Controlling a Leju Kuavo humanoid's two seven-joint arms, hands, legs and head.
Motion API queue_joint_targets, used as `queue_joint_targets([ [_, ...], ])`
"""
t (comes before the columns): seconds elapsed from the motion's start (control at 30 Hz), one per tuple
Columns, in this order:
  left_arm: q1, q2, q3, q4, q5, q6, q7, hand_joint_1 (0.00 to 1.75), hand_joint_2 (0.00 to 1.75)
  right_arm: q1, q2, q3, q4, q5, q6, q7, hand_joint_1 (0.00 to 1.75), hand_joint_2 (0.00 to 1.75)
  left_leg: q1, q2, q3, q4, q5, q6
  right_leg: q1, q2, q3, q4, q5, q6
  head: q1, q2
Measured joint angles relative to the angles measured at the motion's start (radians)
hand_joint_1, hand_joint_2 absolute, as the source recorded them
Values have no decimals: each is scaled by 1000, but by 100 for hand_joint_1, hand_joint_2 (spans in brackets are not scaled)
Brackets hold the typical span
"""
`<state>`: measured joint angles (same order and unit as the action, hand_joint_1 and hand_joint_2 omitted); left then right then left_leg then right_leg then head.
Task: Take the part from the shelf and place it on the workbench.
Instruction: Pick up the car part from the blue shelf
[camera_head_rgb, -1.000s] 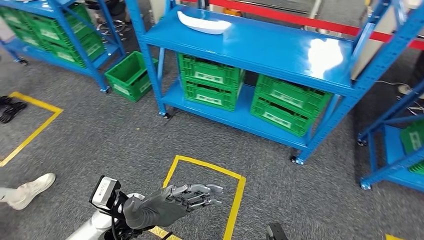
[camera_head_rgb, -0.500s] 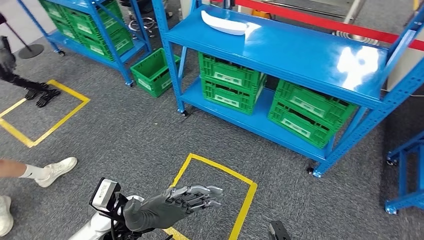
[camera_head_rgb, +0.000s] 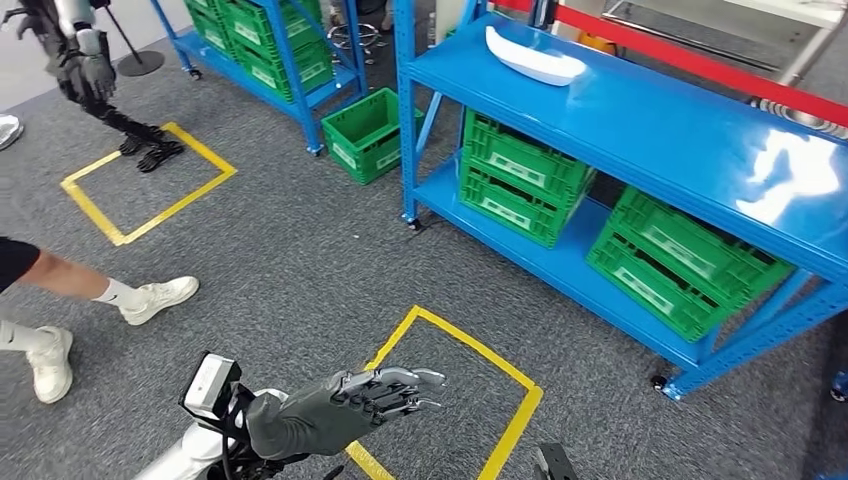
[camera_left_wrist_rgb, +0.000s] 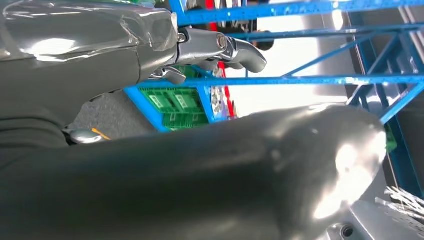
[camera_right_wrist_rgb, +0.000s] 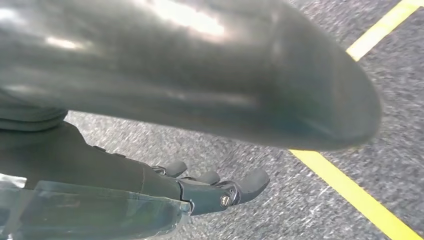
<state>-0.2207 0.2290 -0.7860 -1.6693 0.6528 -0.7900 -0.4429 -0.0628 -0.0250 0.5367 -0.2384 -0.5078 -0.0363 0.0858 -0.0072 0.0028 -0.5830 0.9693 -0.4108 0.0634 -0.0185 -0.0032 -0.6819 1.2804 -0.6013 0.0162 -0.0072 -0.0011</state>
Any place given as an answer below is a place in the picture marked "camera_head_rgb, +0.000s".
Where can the black silver humanoid robot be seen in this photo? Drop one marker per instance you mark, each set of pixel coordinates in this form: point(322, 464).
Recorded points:
point(86, 66)

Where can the black left camera bracket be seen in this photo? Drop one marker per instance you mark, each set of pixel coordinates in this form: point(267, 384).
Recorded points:
point(232, 434)

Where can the chrome stool base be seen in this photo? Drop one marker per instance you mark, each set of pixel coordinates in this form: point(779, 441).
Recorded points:
point(354, 36)

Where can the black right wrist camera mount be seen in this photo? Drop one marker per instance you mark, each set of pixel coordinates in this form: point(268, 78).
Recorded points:
point(555, 464)

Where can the white moulded part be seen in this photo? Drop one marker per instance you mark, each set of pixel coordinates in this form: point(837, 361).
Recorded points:
point(530, 63)

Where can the red barrier belt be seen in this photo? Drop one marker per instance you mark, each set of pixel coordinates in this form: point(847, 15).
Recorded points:
point(696, 63)

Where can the chrome barrier post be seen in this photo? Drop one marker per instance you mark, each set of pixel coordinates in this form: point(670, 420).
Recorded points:
point(543, 13)

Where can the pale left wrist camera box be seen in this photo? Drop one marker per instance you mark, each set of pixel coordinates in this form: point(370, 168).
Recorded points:
point(208, 384)

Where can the green plastic crate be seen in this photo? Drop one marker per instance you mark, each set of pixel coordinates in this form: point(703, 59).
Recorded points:
point(212, 33)
point(503, 218)
point(199, 8)
point(358, 126)
point(265, 73)
point(662, 225)
point(503, 142)
point(636, 291)
point(248, 26)

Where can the silver stanchion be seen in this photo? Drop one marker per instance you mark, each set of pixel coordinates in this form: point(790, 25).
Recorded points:
point(9, 131)

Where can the black stand with round base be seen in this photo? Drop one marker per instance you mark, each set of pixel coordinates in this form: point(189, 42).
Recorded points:
point(140, 64)

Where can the yellow floor tape square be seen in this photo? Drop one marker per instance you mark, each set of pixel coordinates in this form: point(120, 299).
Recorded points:
point(179, 207)
point(478, 350)

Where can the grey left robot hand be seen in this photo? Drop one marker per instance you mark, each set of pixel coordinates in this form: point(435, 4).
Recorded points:
point(318, 417)

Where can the person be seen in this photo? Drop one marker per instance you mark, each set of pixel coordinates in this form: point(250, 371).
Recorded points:
point(60, 272)

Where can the black round stool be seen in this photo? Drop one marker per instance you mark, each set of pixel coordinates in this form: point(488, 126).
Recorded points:
point(795, 122)

